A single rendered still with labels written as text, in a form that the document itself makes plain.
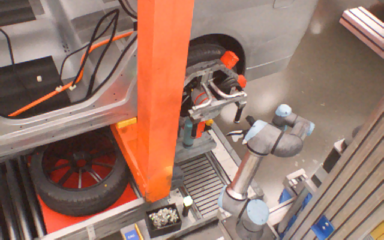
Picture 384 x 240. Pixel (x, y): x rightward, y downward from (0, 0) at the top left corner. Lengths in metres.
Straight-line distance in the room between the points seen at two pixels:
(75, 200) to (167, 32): 1.43
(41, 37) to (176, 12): 1.71
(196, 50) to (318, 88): 2.12
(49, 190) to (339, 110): 2.88
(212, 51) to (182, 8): 1.08
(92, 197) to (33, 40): 1.21
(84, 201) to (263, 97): 2.17
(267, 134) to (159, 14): 0.73
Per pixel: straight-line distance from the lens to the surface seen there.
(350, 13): 1.46
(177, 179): 2.75
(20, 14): 3.46
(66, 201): 2.57
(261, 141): 1.73
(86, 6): 3.06
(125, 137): 2.56
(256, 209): 1.95
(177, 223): 2.38
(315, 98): 4.15
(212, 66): 2.43
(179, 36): 1.49
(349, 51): 4.98
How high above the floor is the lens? 2.72
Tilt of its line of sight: 49 degrees down
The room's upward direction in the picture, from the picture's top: 9 degrees clockwise
